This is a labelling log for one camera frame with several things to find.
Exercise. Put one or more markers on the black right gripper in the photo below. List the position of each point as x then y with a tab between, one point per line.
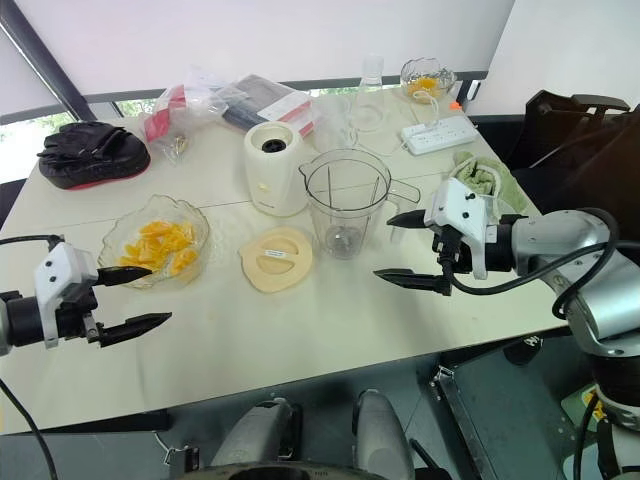
455	252

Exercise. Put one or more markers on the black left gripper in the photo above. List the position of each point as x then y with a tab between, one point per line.
75	312

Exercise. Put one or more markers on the orange food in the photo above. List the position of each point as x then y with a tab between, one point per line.
160	242

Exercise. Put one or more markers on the cream blender lid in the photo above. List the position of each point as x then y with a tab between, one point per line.
275	260

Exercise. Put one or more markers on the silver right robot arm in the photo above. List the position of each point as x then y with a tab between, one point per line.
570	240

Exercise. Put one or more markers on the small glass bowl with fruit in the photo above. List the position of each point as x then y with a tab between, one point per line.
425	80

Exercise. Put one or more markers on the large wavy glass bowl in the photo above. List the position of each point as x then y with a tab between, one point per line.
112	240

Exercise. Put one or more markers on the clear plastic blender jar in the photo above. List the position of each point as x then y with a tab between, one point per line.
345	200

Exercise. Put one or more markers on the green towel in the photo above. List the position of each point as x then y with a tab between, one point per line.
477	175

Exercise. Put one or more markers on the white power strip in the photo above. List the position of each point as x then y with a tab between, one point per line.
440	136

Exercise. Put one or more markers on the black bag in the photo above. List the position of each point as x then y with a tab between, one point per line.
95	157

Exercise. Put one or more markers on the cream blender base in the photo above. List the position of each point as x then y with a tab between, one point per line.
272	175

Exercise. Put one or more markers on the clear plastic bottle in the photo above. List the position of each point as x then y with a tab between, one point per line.
370	95

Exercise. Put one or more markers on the small clear bag metal parts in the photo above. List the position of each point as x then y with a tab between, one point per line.
179	146

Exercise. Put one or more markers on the grey rounded shape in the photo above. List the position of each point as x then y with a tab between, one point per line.
382	435
255	435

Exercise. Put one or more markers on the red white paper card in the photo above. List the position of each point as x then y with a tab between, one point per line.
290	106

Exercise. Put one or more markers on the clear bag with red contents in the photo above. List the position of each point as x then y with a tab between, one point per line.
167	112

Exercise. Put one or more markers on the dark brown chair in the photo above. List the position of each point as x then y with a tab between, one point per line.
565	130

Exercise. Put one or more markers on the clear bag with dark cloth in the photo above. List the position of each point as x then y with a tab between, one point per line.
250	97

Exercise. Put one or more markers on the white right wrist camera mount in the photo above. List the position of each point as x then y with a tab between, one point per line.
457	207

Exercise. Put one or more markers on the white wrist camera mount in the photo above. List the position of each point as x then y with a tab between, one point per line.
60	262
457	207

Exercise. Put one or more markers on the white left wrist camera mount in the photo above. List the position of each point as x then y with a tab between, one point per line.
60	262

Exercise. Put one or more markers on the black metal frame stand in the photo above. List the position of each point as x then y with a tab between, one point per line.
500	415

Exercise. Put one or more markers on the dark window frame bar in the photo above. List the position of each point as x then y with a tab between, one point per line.
55	75

